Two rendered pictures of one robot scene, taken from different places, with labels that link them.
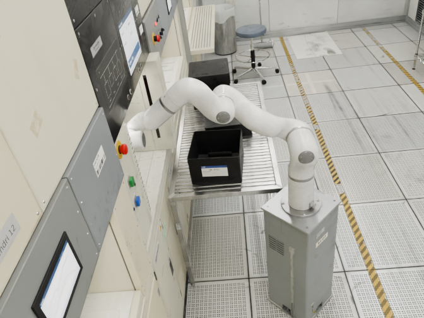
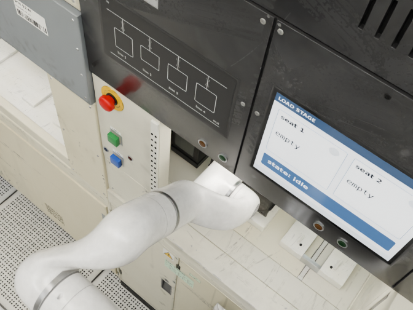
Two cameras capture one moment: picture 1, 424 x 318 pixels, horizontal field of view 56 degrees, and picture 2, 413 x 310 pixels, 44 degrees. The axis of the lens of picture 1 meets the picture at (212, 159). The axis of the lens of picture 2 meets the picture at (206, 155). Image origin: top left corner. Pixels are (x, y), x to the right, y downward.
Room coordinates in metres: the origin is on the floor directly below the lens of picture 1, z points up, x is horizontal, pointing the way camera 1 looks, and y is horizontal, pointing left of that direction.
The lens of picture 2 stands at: (1.71, -0.22, 2.25)
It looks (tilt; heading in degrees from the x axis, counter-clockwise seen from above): 57 degrees down; 115
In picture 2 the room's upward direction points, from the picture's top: 10 degrees clockwise
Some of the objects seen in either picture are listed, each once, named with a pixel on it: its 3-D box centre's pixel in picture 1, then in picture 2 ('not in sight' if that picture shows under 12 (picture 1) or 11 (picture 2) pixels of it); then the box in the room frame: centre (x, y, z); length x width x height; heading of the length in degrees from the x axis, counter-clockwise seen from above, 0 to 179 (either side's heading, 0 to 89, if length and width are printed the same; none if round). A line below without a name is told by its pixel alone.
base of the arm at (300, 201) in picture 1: (300, 189); not in sight; (1.41, -0.39, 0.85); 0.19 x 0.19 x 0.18
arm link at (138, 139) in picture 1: (129, 141); (216, 186); (1.49, 0.34, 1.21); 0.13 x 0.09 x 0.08; 84
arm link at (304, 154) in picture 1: (302, 157); not in sight; (1.37, -0.39, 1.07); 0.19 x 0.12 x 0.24; 174
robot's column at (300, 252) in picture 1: (300, 255); not in sight; (1.41, -0.39, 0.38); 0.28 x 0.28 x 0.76; 39
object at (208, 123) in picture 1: (227, 118); not in sight; (2.22, -0.14, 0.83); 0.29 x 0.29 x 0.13; 86
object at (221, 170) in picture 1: (217, 156); not in sight; (1.79, -0.03, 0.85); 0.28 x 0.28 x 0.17; 79
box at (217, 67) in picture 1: (210, 83); not in sight; (2.65, -0.07, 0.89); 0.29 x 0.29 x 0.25; 86
